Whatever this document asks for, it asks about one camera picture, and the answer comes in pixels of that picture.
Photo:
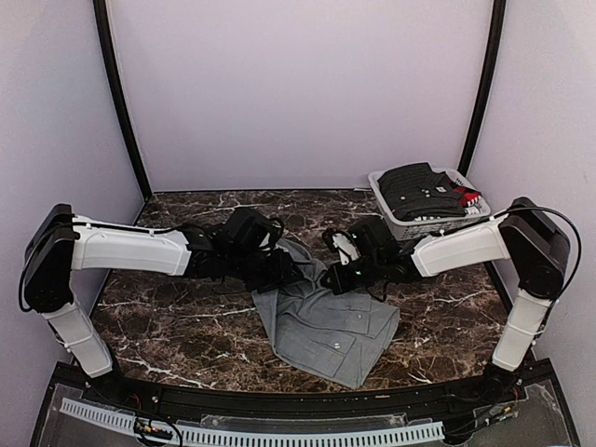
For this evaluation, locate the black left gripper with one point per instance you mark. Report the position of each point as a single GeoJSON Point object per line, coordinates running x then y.
{"type": "Point", "coordinates": [280, 275]}

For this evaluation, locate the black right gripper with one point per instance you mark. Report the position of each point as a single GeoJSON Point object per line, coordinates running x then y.
{"type": "Point", "coordinates": [341, 286]}

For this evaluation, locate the grey long sleeve shirt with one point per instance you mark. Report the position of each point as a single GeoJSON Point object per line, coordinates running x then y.
{"type": "Point", "coordinates": [339, 338]}

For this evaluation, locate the light grey plastic basket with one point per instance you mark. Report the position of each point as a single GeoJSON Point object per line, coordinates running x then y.
{"type": "Point", "coordinates": [421, 227]}

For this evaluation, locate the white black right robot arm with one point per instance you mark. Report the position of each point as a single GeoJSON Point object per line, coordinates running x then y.
{"type": "Point", "coordinates": [524, 233]}

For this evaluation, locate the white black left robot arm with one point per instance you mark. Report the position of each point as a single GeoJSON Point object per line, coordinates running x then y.
{"type": "Point", "coordinates": [245, 247]}

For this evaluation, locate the black striped shirt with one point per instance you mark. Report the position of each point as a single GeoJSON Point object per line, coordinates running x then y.
{"type": "Point", "coordinates": [417, 191]}

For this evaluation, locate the red black plaid shirt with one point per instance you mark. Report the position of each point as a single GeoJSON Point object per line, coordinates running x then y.
{"type": "Point", "coordinates": [468, 197]}

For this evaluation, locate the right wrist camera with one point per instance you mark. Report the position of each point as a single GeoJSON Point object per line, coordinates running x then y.
{"type": "Point", "coordinates": [342, 243]}

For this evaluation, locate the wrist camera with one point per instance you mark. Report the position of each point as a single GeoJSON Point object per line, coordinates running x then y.
{"type": "Point", "coordinates": [274, 230]}
{"type": "Point", "coordinates": [342, 243]}

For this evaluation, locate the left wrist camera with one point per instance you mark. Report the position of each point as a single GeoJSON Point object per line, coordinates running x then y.
{"type": "Point", "coordinates": [274, 230]}

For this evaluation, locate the white slotted cable duct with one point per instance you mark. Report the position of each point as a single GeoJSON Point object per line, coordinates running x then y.
{"type": "Point", "coordinates": [216, 430]}

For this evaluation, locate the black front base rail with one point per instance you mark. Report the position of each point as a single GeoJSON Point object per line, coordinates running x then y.
{"type": "Point", "coordinates": [416, 402]}

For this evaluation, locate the black right frame post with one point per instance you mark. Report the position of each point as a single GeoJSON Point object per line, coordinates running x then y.
{"type": "Point", "coordinates": [485, 85]}

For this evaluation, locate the black frame post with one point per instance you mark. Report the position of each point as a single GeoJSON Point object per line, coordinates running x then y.
{"type": "Point", "coordinates": [100, 8]}
{"type": "Point", "coordinates": [485, 85]}

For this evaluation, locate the black left frame post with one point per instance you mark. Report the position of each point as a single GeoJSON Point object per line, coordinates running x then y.
{"type": "Point", "coordinates": [100, 8]}

